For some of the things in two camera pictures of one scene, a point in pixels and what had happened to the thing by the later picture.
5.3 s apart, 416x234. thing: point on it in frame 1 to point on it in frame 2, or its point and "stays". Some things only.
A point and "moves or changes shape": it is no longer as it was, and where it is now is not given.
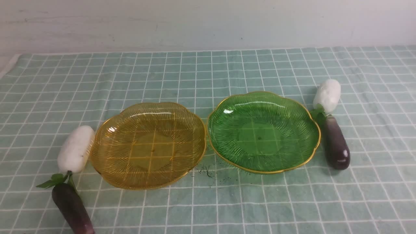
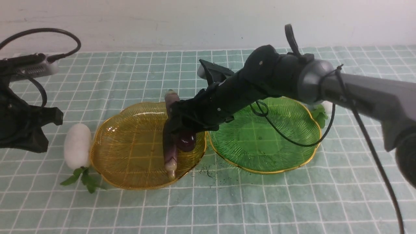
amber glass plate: [146, 145] stays
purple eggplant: [69, 204] to [170, 150]
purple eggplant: [336, 149] to [186, 141]
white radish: [73, 153] moves or changes shape
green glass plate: [263, 132] stays
